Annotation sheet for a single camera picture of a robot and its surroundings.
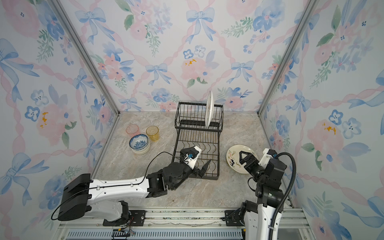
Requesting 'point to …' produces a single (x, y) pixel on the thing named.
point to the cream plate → (233, 158)
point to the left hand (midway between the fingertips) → (202, 153)
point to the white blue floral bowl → (138, 142)
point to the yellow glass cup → (153, 131)
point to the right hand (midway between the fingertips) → (244, 156)
